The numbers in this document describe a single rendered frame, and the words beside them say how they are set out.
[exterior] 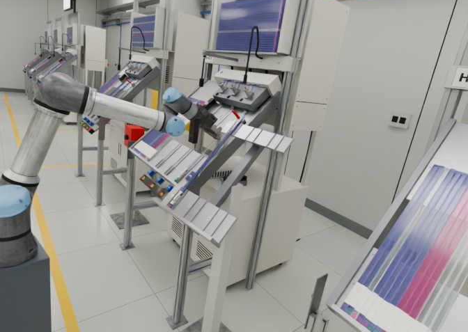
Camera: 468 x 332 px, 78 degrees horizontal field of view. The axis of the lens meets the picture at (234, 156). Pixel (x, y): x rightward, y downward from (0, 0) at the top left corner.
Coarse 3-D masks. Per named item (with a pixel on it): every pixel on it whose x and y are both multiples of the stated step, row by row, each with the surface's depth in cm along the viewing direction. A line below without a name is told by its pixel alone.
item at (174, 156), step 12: (168, 144) 165; (180, 144) 159; (156, 156) 162; (168, 156) 156; (180, 156) 151; (192, 156) 146; (204, 156) 142; (168, 168) 148; (180, 168) 143; (192, 168) 139; (180, 180) 137
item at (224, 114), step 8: (208, 80) 199; (200, 88) 196; (208, 88) 190; (216, 88) 185; (192, 96) 193; (200, 96) 188; (208, 96) 183; (224, 104) 167; (264, 104) 149; (216, 112) 165; (224, 112) 161; (232, 112) 158; (240, 112) 154; (248, 112) 151; (256, 112) 148; (224, 120) 156; (232, 120) 152; (248, 120) 146
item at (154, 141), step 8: (184, 120) 173; (152, 136) 177; (160, 136) 172; (168, 136) 168; (136, 144) 179; (144, 144) 175; (152, 144) 170; (160, 144) 166; (136, 152) 172; (144, 152) 168; (152, 152) 164
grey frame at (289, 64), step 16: (304, 0) 135; (304, 16) 138; (208, 48) 197; (208, 64) 198; (224, 64) 179; (240, 64) 167; (256, 64) 157; (272, 64) 148; (288, 64) 141; (288, 80) 145; (288, 96) 148; (128, 160) 185; (272, 160) 156; (128, 176) 187; (272, 176) 160; (128, 192) 189; (128, 208) 192; (128, 224) 196; (256, 224) 169; (128, 240) 201; (256, 240) 169; (256, 256) 172; (176, 288) 143; (176, 304) 144; (176, 320) 145
